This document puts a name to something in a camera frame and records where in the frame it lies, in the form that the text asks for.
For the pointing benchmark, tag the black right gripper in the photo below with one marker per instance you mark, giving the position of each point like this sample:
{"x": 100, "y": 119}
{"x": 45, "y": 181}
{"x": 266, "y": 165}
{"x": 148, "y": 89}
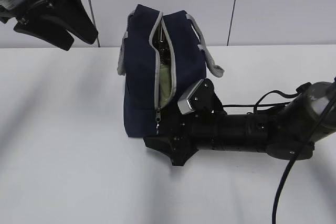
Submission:
{"x": 181, "y": 136}

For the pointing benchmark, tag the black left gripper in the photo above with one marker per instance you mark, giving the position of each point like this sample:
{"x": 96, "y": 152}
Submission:
{"x": 55, "y": 29}

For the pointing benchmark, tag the green lidded glass container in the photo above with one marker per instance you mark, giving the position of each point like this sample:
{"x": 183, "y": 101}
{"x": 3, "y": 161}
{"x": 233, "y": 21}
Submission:
{"x": 165, "y": 85}

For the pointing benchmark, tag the navy insulated lunch bag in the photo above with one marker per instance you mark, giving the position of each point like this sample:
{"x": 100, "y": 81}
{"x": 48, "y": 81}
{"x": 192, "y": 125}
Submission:
{"x": 160, "y": 56}

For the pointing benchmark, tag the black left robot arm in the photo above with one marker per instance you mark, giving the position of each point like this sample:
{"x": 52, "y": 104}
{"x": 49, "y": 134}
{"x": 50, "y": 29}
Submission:
{"x": 8, "y": 12}

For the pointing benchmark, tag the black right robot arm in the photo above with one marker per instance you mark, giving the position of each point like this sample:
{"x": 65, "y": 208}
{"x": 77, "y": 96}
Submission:
{"x": 280, "y": 129}

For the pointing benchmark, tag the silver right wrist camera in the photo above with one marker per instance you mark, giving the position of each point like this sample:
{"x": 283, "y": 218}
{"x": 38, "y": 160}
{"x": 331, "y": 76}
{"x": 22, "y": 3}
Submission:
{"x": 200, "y": 97}

